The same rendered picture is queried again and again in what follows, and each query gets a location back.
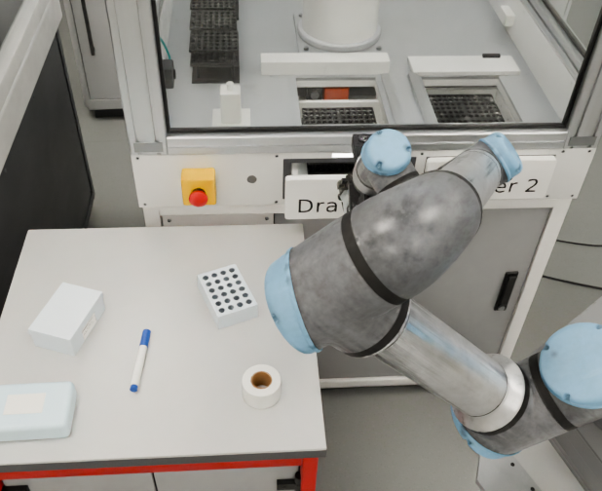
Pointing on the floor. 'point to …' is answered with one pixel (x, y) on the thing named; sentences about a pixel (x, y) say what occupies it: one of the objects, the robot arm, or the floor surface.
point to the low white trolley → (155, 368)
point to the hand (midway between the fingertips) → (356, 195)
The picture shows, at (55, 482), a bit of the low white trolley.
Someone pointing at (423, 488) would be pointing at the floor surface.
